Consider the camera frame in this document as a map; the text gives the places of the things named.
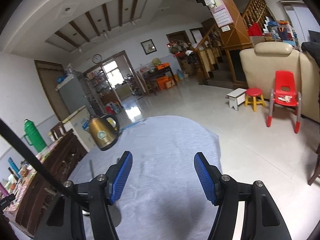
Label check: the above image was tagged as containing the grey refrigerator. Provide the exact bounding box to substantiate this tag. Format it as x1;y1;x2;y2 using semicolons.
56;71;101;115

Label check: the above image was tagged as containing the blue thermos bottle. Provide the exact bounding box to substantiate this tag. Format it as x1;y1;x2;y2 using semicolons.
8;157;21;178

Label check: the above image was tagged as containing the framed wall picture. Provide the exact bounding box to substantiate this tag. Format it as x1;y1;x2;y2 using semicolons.
140;39;157;55

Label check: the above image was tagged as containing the dark wooden side table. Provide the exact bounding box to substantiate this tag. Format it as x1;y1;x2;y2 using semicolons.
138;66;177;95

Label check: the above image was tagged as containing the small white step stool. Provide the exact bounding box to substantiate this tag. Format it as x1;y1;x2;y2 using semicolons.
226;88;246;111

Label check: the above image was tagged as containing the round wall clock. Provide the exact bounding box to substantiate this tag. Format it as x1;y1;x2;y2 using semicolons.
92;54;103;64

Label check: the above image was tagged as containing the gold electric kettle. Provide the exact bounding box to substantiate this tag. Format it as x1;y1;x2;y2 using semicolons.
88;114;120;151

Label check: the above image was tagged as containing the wall calendar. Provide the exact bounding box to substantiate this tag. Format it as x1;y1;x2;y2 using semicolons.
204;0;233;28

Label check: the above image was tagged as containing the black cable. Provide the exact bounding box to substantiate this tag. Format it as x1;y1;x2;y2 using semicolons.
0;118;75;201

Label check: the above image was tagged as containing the green thermos jug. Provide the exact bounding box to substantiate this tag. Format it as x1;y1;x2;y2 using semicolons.
24;119;47;153

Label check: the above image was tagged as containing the red plastic child chair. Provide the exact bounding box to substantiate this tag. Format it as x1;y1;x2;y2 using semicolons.
266;70;302;134

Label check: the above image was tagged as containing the dark wooden sideboard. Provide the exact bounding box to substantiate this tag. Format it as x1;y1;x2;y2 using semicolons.
4;129;89;238

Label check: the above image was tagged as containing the white chest freezer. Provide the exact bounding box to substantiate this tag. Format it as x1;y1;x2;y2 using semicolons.
57;106;96;152

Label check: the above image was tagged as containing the red yellow round stool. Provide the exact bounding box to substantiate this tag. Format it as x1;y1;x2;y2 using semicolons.
245;88;266;112

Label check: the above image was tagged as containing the beige sofa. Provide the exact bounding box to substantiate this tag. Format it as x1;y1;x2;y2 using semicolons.
239;41;320;124

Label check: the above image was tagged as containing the wooden stair railing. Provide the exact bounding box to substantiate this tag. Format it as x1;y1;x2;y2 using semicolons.
194;24;224;83

